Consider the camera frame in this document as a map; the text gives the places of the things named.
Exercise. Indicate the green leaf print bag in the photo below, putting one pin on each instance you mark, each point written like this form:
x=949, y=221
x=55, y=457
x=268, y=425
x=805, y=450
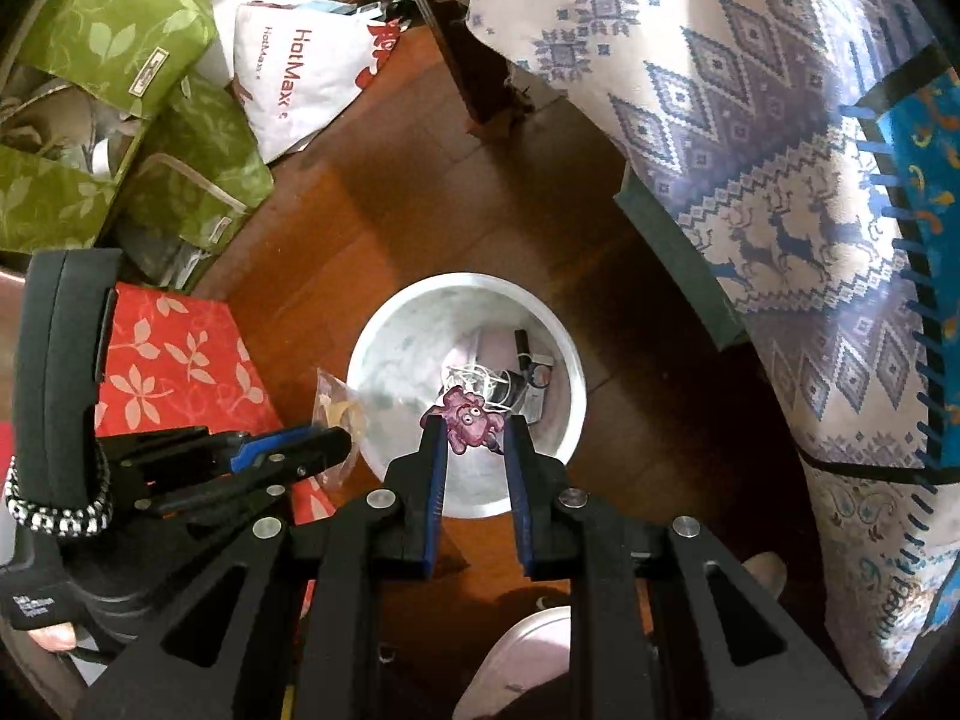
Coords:
x=195, y=165

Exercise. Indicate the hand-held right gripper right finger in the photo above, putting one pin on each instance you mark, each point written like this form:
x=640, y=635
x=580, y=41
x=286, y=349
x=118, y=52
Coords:
x=519, y=495

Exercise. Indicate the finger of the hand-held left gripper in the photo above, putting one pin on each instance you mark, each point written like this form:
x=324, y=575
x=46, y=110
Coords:
x=270, y=446
x=225, y=495

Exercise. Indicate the person's foot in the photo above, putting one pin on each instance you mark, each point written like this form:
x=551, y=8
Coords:
x=765, y=577

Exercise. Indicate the clear plastic packet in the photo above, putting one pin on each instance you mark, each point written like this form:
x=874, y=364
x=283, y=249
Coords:
x=341, y=409

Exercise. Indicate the wooden bed leg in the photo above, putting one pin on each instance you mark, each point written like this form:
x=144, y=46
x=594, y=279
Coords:
x=465, y=52

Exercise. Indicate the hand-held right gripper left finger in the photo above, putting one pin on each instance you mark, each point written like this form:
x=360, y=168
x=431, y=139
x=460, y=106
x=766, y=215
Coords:
x=435, y=495

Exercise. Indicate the pink slipper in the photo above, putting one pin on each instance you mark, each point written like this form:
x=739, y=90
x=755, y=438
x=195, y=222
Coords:
x=525, y=660

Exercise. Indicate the red leaf print box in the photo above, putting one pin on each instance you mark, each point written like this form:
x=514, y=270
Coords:
x=172, y=367

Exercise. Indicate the person's left hand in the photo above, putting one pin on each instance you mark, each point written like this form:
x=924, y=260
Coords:
x=54, y=635

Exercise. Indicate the purple cartoon figure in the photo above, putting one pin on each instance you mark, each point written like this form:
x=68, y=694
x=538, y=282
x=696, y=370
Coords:
x=469, y=420

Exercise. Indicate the white charger plug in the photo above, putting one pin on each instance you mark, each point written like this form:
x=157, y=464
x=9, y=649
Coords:
x=538, y=394

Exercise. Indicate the dark green bed edge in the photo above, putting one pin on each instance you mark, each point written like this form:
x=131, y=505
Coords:
x=682, y=262

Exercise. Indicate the white trash bin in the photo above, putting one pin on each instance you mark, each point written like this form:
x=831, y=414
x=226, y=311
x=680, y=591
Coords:
x=405, y=360

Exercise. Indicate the green leaf print pouch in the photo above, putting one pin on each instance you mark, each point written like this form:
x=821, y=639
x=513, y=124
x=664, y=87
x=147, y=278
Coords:
x=120, y=15

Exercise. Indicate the black stick lighter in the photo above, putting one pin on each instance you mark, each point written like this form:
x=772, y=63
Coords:
x=523, y=352

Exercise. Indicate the white bag with red print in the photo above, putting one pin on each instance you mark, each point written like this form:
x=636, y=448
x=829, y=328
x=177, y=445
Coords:
x=300, y=67

